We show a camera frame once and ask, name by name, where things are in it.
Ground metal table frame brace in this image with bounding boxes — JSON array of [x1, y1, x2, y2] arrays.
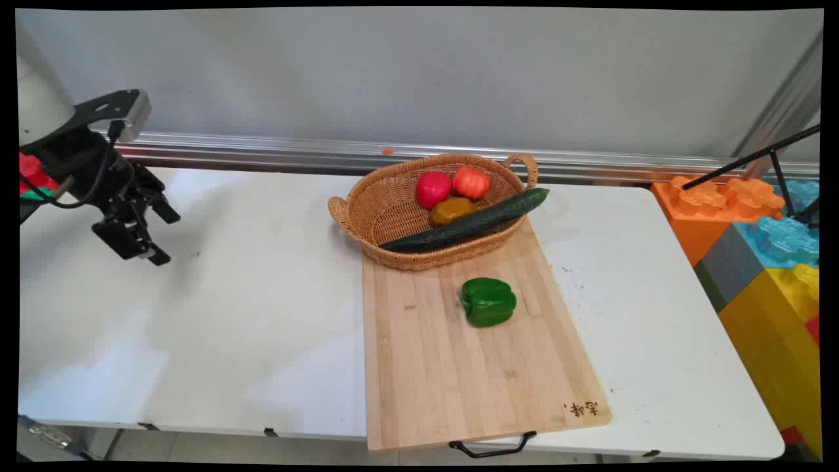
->
[[18, 414, 100, 461]]

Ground large blue toy block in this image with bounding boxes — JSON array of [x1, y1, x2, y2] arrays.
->
[[733, 180, 821, 270]]

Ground slanted aluminium profile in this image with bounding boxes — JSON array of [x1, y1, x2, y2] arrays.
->
[[731, 29, 824, 179]]

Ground large yellow toy block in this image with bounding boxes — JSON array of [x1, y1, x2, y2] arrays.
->
[[717, 262, 823, 456]]

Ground black tripod legs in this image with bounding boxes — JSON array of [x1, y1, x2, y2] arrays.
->
[[682, 123, 822, 228]]

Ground yellow-brown pepper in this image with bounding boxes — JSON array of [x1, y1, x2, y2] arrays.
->
[[430, 197, 475, 227]]

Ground large grey toy block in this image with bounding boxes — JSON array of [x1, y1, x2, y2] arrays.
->
[[693, 224, 766, 313]]

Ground orange toy tomato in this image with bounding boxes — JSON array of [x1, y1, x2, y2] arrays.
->
[[452, 167, 491, 201]]

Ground aluminium rail along wall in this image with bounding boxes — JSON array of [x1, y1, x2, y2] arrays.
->
[[98, 131, 820, 184]]

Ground dark green toy cucumber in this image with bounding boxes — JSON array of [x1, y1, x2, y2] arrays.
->
[[378, 187, 551, 254]]

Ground wooden cutting board, black handle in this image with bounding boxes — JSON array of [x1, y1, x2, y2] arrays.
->
[[361, 216, 614, 459]]

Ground large orange toy block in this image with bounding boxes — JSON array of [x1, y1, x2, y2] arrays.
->
[[650, 175, 786, 267]]

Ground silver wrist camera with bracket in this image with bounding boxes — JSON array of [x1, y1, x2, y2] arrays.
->
[[74, 89, 152, 144]]

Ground green toy bell pepper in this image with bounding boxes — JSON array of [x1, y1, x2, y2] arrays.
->
[[460, 277, 518, 328]]

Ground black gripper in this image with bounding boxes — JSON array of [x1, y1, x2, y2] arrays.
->
[[26, 127, 182, 267]]

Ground black camera cable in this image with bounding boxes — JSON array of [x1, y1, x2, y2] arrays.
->
[[20, 121, 128, 210]]

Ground woven wicker basket with handles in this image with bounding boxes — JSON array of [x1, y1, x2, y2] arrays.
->
[[328, 153, 539, 271]]

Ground red toy tomato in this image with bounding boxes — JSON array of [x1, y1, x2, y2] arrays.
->
[[415, 171, 452, 210]]

